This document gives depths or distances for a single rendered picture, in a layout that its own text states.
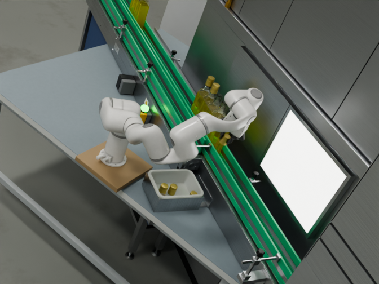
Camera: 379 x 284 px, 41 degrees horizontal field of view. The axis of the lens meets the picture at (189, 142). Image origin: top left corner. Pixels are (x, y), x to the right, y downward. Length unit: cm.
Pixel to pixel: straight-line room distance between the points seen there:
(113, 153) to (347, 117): 100
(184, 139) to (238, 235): 51
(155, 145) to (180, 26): 295
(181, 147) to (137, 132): 17
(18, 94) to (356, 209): 176
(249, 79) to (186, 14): 239
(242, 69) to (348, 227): 119
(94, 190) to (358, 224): 216
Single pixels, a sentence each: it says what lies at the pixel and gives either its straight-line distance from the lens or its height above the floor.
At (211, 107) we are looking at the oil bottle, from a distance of 233.
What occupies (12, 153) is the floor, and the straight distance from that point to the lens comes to 341.
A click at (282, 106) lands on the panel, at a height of 129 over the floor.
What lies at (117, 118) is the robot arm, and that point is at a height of 109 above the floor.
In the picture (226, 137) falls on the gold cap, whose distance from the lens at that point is 213.
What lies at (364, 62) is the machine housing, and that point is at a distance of 190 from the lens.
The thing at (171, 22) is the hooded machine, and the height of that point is 41.
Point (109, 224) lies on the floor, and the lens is 310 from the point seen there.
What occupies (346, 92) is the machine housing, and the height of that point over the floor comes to 152.
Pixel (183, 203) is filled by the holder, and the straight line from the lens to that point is 219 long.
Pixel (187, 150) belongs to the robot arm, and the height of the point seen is 117.
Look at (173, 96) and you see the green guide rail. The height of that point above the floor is 94.
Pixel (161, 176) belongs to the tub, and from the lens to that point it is 226.
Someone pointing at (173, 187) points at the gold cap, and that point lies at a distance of 222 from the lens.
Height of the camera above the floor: 222
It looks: 34 degrees down
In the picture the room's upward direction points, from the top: 23 degrees clockwise
